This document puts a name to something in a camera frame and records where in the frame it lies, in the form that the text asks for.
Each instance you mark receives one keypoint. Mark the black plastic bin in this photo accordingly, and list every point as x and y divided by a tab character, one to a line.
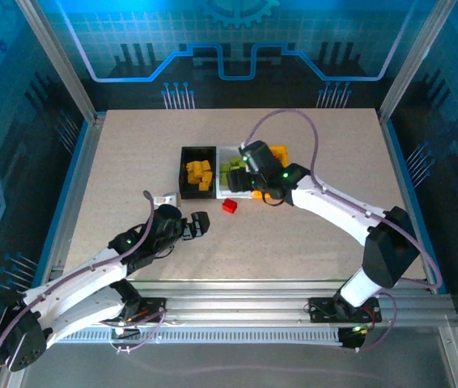
200	151

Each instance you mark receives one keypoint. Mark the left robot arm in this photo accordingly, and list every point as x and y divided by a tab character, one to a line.
79	279

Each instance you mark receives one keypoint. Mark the blue circuit backdrop poster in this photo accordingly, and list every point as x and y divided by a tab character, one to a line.
229	32

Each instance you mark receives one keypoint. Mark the white plastic bin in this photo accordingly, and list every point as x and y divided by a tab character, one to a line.
227	153

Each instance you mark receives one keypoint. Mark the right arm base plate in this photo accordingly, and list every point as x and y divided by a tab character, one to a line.
322	309

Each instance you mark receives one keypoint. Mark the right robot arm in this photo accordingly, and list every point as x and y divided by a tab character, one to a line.
334	210

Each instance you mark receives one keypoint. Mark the aluminium frame post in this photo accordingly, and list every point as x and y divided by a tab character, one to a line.
415	60
57	60

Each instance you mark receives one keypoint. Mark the red lego brick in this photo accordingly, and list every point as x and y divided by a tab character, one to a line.
230	206

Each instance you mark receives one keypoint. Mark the orange plastic bin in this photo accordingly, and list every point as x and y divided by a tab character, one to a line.
281	151

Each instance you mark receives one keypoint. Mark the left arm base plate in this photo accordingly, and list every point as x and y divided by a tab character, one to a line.
148	307

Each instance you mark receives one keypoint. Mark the aluminium front rail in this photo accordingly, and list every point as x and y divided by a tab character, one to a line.
233	295

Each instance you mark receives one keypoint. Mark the controller board with lights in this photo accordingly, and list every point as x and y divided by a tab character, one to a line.
354	335

